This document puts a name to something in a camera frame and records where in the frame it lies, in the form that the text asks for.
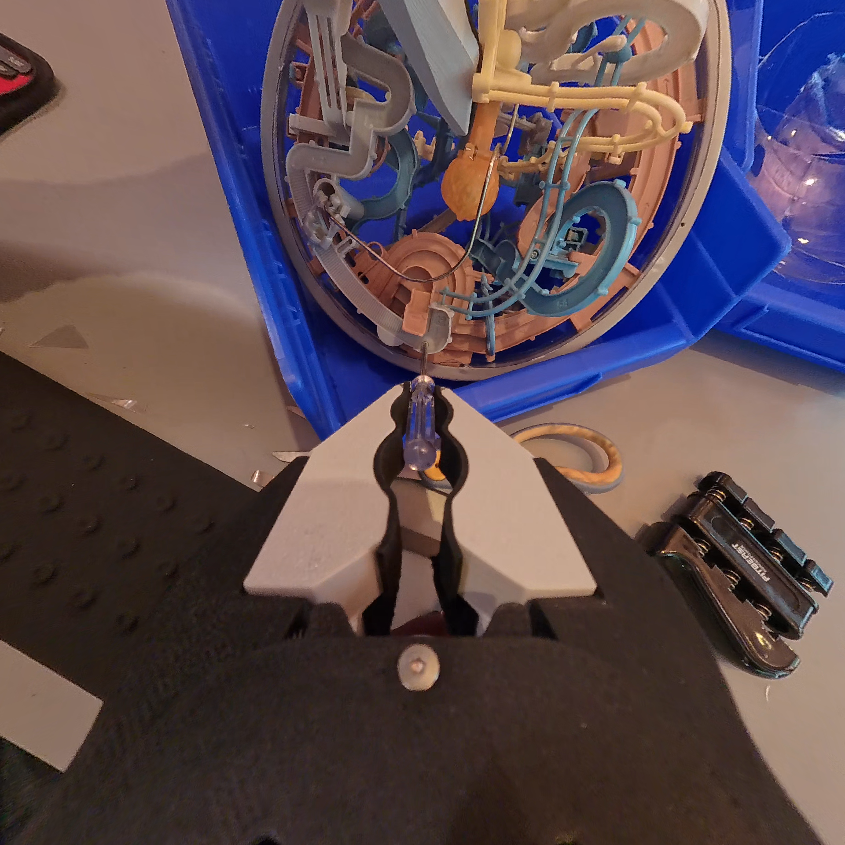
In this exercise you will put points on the red tweezers case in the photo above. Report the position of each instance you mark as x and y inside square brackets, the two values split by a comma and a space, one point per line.
[23, 86]

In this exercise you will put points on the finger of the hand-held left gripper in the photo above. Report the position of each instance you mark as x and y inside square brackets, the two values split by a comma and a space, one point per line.
[442, 59]

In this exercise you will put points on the blue plastic bin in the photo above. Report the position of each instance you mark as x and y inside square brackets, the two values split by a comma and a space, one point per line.
[792, 323]
[251, 231]

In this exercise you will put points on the black perforated mat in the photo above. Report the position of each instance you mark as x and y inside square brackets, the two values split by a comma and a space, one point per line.
[99, 515]

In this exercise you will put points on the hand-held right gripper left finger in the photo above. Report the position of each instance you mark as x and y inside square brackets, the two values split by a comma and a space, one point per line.
[323, 528]

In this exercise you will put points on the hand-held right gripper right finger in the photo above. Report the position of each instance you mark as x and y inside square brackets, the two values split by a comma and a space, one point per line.
[521, 528]

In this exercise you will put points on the clear plastic dome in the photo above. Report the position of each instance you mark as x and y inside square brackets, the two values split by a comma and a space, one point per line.
[805, 165]

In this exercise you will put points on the colourful plastic maze ball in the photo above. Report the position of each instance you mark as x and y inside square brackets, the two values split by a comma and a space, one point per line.
[422, 264]

